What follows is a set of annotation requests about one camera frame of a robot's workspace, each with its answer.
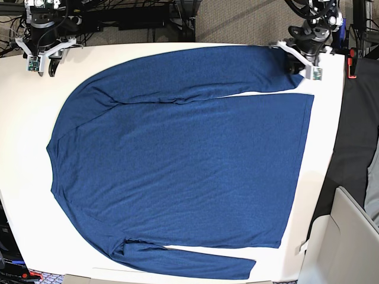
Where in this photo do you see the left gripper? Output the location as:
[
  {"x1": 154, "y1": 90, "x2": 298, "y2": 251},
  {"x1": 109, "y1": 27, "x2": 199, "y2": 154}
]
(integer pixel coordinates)
[{"x1": 285, "y1": 26, "x2": 327, "y2": 74}]

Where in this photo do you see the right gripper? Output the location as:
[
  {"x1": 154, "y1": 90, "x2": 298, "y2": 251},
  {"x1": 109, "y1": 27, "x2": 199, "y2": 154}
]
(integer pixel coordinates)
[{"x1": 31, "y1": 25, "x2": 61, "y2": 77}]

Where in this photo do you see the blue long-sleeve T-shirt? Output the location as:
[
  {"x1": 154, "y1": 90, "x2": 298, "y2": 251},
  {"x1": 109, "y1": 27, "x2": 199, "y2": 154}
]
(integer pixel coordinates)
[{"x1": 47, "y1": 46, "x2": 313, "y2": 280}]

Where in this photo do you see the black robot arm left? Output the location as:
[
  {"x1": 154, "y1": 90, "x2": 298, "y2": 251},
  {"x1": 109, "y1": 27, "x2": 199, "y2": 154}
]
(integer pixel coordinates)
[{"x1": 281, "y1": 1, "x2": 345, "y2": 80}]

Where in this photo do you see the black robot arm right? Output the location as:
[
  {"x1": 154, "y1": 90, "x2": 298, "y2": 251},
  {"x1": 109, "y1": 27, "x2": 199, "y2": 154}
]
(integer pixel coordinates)
[{"x1": 23, "y1": 1, "x2": 62, "y2": 76}]

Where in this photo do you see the white power strip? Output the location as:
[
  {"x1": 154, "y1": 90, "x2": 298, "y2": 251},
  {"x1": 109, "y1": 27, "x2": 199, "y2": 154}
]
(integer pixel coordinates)
[{"x1": 65, "y1": 15, "x2": 82, "y2": 25}]

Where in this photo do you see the red black clamp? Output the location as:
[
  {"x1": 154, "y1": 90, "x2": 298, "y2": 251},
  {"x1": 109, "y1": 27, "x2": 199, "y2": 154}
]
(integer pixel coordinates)
[{"x1": 347, "y1": 47, "x2": 358, "y2": 79}]

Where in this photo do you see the beige plastic bin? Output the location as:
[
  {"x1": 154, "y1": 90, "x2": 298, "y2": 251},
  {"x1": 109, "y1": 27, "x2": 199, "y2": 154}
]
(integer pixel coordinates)
[{"x1": 297, "y1": 187, "x2": 378, "y2": 283}]

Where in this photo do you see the black box with labels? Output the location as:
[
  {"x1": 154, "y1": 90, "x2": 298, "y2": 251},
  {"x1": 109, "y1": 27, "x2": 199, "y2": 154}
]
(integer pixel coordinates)
[{"x1": 1, "y1": 205, "x2": 27, "y2": 283}]

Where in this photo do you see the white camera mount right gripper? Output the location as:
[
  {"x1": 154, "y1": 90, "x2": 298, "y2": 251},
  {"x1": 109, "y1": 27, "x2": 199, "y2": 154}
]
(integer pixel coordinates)
[{"x1": 15, "y1": 36, "x2": 77, "y2": 76}]

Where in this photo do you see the white camera mount gripper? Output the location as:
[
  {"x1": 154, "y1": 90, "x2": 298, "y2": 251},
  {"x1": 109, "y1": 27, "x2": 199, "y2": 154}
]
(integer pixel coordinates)
[
  {"x1": 15, "y1": 36, "x2": 77, "y2": 76},
  {"x1": 268, "y1": 38, "x2": 333, "y2": 80}
]

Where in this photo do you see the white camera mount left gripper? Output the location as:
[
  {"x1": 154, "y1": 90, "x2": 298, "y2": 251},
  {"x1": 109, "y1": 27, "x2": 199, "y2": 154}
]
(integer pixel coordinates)
[{"x1": 268, "y1": 38, "x2": 333, "y2": 80}]

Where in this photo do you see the blue handled tool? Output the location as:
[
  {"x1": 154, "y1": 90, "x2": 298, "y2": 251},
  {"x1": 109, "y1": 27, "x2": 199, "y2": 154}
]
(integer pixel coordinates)
[{"x1": 338, "y1": 18, "x2": 346, "y2": 46}]

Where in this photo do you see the red handled tool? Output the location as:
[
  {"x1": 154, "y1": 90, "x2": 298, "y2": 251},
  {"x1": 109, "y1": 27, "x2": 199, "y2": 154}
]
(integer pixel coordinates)
[{"x1": 21, "y1": 272, "x2": 43, "y2": 282}]

